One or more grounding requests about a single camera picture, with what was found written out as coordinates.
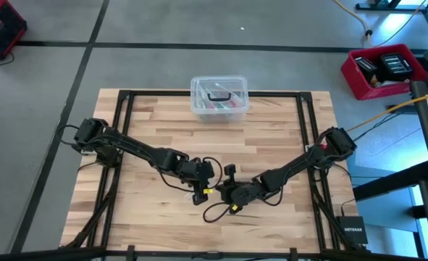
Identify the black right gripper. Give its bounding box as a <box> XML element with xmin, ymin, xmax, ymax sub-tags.
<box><xmin>215</xmin><ymin>164</ymin><xmax>264</xmax><ymax>215</ymax></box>

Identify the clear plastic storage box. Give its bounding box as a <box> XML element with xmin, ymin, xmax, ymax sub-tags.
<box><xmin>190</xmin><ymin>75</ymin><xmax>250</xmax><ymax>124</ymax></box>

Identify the red tool case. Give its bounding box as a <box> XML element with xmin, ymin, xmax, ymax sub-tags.
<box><xmin>0</xmin><ymin>0</ymin><xmax>28</xmax><ymax>61</ymax></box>

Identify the black aluminium table frame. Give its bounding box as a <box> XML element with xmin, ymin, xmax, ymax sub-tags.
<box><xmin>59</xmin><ymin>88</ymin><xmax>372</xmax><ymax>261</ymax></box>

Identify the yellow cable with black plug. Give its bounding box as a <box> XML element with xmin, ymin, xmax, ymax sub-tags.
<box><xmin>333</xmin><ymin>0</ymin><xmax>428</xmax><ymax>49</ymax></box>

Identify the black tool battery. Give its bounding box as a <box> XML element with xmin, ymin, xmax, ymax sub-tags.
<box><xmin>354</xmin><ymin>57</ymin><xmax>378</xmax><ymax>83</ymax></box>

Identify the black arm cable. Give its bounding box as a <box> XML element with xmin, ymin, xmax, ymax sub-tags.
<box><xmin>157</xmin><ymin>155</ymin><xmax>225</xmax><ymax>194</ymax></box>
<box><xmin>202</xmin><ymin>186</ymin><xmax>284</xmax><ymax>224</ymax></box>

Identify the black floor stand base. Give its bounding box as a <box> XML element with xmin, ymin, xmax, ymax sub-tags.
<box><xmin>356</xmin><ymin>0</ymin><xmax>428</xmax><ymax>55</ymax></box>

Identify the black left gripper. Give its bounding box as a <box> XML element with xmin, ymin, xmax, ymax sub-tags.
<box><xmin>178</xmin><ymin>158</ymin><xmax>217</xmax><ymax>207</ymax></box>

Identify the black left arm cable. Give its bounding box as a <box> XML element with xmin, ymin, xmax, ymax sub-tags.
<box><xmin>157</xmin><ymin>155</ymin><xmax>225</xmax><ymax>194</ymax></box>

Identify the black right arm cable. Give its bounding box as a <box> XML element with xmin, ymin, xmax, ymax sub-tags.
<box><xmin>202</xmin><ymin>186</ymin><xmax>284</xmax><ymax>224</ymax></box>

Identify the black ribbed charger block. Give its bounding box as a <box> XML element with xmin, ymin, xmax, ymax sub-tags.
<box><xmin>379</xmin><ymin>53</ymin><xmax>414</xmax><ymax>81</ymax></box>

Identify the red plastic crate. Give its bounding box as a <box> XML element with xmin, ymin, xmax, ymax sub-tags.
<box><xmin>340</xmin><ymin>43</ymin><xmax>428</xmax><ymax>102</ymax></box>

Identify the black Netgear network switch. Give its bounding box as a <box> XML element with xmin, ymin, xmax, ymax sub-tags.
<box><xmin>335</xmin><ymin>216</ymin><xmax>369</xmax><ymax>246</ymax></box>

